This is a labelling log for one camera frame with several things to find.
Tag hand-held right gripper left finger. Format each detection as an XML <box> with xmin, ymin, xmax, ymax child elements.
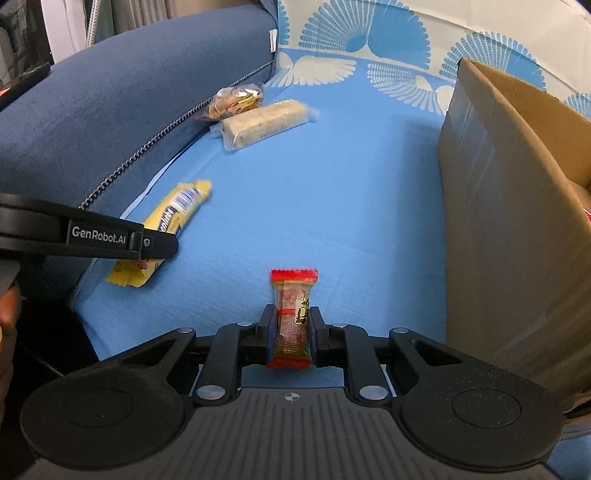
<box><xmin>113</xmin><ymin>304</ymin><xmax>280</xmax><ymax>403</ymax></box>

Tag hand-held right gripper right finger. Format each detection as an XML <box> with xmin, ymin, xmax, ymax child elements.
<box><xmin>307</xmin><ymin>305</ymin><xmax>464</xmax><ymax>403</ymax></box>

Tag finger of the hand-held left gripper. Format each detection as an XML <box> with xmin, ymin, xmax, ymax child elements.
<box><xmin>129</xmin><ymin>228</ymin><xmax>181</xmax><ymax>262</ymax></box>

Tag red candy wrapper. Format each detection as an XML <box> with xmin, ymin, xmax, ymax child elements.
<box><xmin>268</xmin><ymin>268</ymin><xmax>320</xmax><ymax>371</ymax></box>

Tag yellow snack packet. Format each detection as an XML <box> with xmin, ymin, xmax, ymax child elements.
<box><xmin>105</xmin><ymin>179</ymin><xmax>214</xmax><ymax>289</ymax></box>

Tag cardboard box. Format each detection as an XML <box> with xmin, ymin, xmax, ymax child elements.
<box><xmin>436</xmin><ymin>57</ymin><xmax>591</xmax><ymax>416</ymax></box>

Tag person's left hand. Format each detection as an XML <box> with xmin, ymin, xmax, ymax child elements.
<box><xmin>0</xmin><ymin>281</ymin><xmax>23</xmax><ymax>344</ymax></box>

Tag blue sofa cushion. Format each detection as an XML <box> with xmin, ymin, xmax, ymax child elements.
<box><xmin>0</xmin><ymin>0</ymin><xmax>283</xmax><ymax>301</ymax></box>

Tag blue printed blanket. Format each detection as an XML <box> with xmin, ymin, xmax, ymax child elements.
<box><xmin>74</xmin><ymin>0</ymin><xmax>591</xmax><ymax>480</ymax></box>

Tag clear bag of cookies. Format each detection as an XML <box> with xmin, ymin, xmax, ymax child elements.
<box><xmin>201</xmin><ymin>82</ymin><xmax>267</xmax><ymax>123</ymax></box>

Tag white rice cracker pack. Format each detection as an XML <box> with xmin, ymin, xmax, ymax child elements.
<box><xmin>211</xmin><ymin>99</ymin><xmax>320</xmax><ymax>152</ymax></box>

